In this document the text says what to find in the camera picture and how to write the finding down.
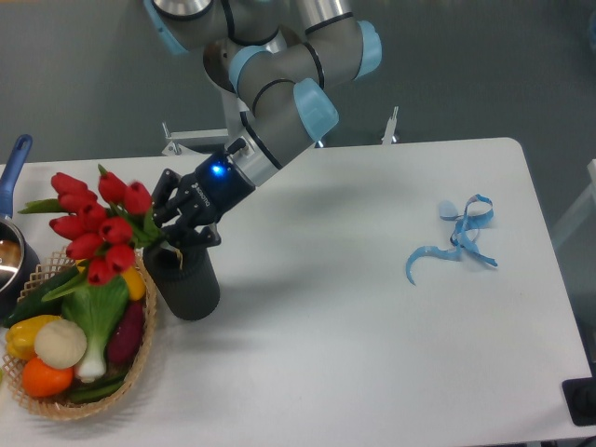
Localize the black device at table edge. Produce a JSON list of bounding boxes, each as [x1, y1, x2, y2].
[[562, 377, 595, 427]]

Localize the orange fruit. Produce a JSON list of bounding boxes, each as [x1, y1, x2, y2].
[[21, 358, 74, 398]]

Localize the purple sweet potato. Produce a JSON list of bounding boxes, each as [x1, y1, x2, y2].
[[107, 302, 144, 365]]

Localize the red tulip bouquet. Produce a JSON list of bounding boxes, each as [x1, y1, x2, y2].
[[19, 166, 165, 302]]

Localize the woven wicker basket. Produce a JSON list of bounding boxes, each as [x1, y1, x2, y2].
[[1, 252, 157, 421]]

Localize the blue handled saucepan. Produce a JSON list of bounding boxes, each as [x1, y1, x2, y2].
[[1, 134, 39, 318]]

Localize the green bean pods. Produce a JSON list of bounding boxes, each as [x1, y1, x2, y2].
[[67, 372, 127, 404]]

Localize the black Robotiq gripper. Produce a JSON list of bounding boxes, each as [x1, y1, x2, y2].
[[152, 156, 255, 251]]

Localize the green cucumber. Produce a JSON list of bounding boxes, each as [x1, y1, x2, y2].
[[1, 266, 78, 328]]

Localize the dark grey ribbed vase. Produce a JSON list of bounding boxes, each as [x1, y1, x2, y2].
[[142, 246, 220, 321]]

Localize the yellow bell pepper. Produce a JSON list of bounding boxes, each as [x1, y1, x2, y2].
[[6, 315, 61, 360]]

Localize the light blue ribbon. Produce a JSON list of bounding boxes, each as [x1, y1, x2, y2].
[[404, 194, 498, 286]]

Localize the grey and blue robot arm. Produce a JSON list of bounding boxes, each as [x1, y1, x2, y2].
[[144, 1, 383, 251]]

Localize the green bok choy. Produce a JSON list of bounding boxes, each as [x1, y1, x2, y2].
[[61, 276, 129, 384]]

